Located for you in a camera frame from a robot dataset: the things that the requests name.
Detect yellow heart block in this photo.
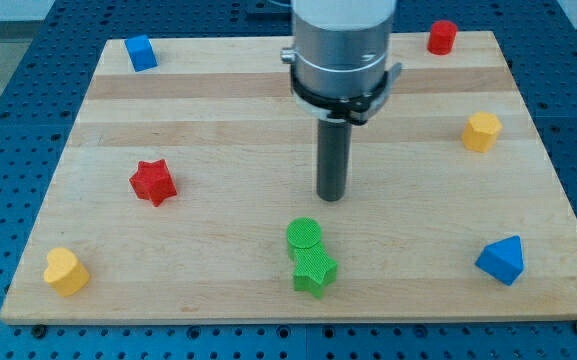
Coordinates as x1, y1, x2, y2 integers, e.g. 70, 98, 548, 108
43, 247, 91, 297

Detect green cylinder block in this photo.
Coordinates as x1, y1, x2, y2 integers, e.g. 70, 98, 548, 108
286, 217, 322, 260

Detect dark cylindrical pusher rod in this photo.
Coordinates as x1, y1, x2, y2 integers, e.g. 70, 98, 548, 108
316, 120, 352, 202

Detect blue triangle block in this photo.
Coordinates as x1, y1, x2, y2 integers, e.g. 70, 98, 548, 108
475, 235, 524, 286

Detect red star block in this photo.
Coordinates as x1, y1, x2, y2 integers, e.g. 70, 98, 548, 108
129, 159, 177, 207

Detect yellow hexagon block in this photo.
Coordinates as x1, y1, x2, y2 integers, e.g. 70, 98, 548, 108
461, 112, 503, 153

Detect wooden board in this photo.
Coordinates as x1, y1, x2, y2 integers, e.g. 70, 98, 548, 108
0, 31, 577, 325

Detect blue cube block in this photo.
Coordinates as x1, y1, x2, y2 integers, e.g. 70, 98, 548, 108
124, 35, 158, 72

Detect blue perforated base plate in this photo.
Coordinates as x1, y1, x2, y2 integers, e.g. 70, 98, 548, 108
0, 0, 577, 359

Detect red cylinder block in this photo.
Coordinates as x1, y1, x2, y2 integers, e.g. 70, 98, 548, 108
427, 20, 458, 55

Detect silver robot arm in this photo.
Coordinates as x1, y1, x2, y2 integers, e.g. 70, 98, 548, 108
281, 0, 402, 126

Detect green star block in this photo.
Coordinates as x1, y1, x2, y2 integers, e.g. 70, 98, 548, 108
292, 243, 338, 299

